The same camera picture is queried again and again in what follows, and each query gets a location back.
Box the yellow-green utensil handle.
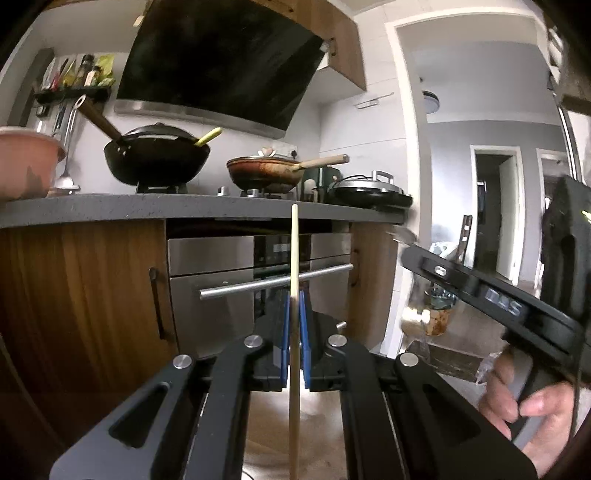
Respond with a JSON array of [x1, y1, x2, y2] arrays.
[[194, 127, 223, 148]]

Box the black lidded pan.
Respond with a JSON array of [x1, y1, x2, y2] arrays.
[[327, 170, 414, 209]]

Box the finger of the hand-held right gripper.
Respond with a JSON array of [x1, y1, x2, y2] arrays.
[[401, 244, 482, 302]]

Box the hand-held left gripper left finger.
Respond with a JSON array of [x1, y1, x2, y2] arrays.
[[48, 290, 293, 480]]

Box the yellow-green packet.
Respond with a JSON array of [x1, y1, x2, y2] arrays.
[[95, 54, 116, 88]]

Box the stainless steel oven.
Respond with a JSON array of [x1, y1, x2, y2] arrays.
[[167, 230, 355, 360]]

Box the light wooden chopstick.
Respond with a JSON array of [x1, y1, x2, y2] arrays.
[[288, 204, 301, 480]]

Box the brown frying pan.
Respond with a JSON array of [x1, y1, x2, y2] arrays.
[[226, 154, 351, 194]]

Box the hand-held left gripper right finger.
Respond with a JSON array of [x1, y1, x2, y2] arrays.
[[298, 290, 539, 480]]

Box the pink bowl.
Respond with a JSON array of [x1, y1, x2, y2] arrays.
[[0, 126, 68, 200]]

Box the dark green container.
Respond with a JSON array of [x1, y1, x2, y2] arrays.
[[302, 166, 341, 203]]

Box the clear plastic bag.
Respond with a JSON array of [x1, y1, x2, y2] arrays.
[[475, 352, 505, 387]]

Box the black cabinet handle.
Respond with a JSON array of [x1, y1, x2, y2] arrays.
[[148, 267, 168, 343]]

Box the wooden wall cabinet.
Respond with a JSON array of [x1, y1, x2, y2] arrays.
[[259, 0, 368, 92]]

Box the wooden base cabinet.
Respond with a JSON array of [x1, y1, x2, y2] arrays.
[[0, 220, 170, 395]]

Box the black wok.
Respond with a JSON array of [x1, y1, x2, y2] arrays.
[[74, 95, 212, 186]]

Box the wooden chair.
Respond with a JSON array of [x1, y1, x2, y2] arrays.
[[456, 214, 475, 265]]

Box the round patterned bin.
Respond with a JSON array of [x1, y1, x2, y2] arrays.
[[401, 285, 459, 337]]

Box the black range hood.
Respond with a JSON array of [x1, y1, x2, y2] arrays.
[[114, 0, 327, 139]]

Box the grey kitchen countertop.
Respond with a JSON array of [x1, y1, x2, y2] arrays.
[[0, 191, 409, 230]]

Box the black wall shelf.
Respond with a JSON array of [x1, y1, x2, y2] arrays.
[[33, 86, 112, 105]]

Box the person's right hand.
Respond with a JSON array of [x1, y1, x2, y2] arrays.
[[479, 351, 591, 477]]

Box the metal shelf rack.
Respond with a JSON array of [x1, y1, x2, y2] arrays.
[[544, 0, 591, 185]]

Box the metal ladle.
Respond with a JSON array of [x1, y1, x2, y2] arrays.
[[54, 95, 87, 193]]

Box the gas stove grate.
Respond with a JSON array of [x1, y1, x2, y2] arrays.
[[135, 181, 191, 195]]

